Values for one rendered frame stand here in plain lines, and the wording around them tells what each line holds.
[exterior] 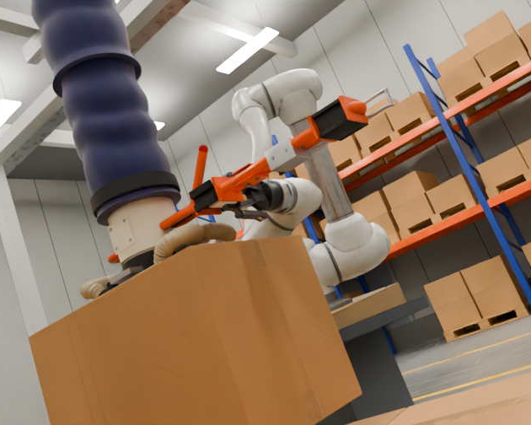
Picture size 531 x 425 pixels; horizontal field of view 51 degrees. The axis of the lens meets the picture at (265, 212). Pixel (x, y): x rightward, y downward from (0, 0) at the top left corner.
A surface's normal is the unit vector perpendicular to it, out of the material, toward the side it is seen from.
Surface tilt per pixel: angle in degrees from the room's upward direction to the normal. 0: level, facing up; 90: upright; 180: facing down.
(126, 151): 76
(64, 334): 90
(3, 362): 90
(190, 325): 90
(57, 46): 100
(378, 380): 90
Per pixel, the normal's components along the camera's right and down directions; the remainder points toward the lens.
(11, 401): 0.73, -0.43
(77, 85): -0.31, -0.36
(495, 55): -0.58, 0.02
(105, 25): 0.55, -0.33
